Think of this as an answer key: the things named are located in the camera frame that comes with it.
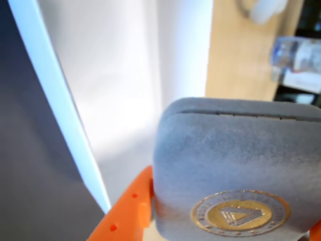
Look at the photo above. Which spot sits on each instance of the grey case with gold emblem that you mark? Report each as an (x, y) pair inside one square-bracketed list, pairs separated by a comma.
[(225, 155)]

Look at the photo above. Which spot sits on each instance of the clear plastic bottle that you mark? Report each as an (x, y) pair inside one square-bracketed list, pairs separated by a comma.
[(286, 55)]

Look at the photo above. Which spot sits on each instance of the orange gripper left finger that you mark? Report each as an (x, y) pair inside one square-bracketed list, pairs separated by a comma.
[(125, 213)]

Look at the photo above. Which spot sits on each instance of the white flat box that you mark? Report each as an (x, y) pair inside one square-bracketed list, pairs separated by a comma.
[(301, 81)]

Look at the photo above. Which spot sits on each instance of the white open box bin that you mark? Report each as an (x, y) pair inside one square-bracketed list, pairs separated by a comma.
[(113, 75)]

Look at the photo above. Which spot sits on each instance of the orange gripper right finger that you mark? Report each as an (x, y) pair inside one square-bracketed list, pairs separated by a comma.
[(317, 233)]

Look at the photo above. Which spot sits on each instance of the white round object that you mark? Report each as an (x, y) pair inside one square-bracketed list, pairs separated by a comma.
[(265, 10)]

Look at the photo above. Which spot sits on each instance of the dark mat with WOWROBO print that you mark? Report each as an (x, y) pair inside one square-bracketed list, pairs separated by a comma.
[(30, 150)]

